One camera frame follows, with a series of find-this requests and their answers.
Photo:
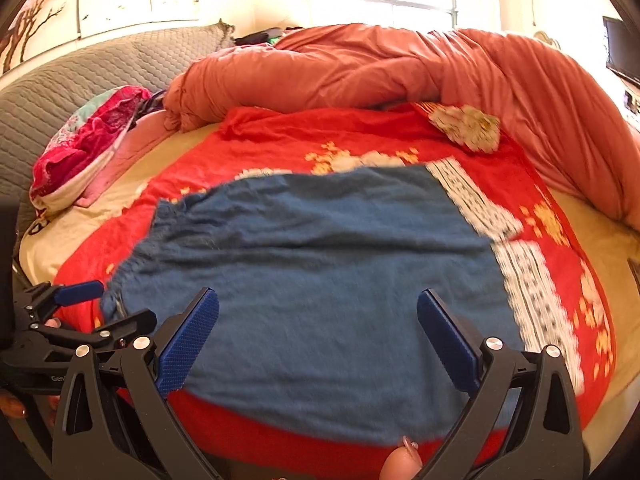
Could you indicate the right hand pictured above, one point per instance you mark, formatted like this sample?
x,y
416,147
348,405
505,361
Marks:
x,y
404,463

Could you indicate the blossom wall art panels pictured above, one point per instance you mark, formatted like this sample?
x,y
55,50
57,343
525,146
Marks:
x,y
42,25

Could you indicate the blue denim pants lace trim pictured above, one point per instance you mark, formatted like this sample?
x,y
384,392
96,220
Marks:
x,y
317,280

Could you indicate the salmon pink duvet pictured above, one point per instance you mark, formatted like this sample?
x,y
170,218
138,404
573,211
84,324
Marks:
x,y
571,131

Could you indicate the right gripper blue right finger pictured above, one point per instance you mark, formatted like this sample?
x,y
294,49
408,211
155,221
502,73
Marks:
x,y
457,344

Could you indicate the plain pink pillow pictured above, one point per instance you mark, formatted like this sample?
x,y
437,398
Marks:
x,y
148,132

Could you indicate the pink floral pillow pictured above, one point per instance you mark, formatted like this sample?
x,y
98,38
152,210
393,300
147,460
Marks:
x,y
82,147

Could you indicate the black television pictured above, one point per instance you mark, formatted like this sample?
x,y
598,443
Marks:
x,y
622,49

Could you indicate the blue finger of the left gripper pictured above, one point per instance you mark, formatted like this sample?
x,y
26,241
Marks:
x,y
120,333
69,295

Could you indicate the left hand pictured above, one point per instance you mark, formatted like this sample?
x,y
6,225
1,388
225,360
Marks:
x,y
14,408

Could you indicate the red floral blanket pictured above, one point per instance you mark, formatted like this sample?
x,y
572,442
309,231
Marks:
x,y
553,294

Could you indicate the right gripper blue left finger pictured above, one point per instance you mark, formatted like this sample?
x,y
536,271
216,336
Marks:
x,y
181,338

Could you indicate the grey quilted headboard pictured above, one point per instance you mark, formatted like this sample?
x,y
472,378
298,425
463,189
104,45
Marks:
x,y
37,104

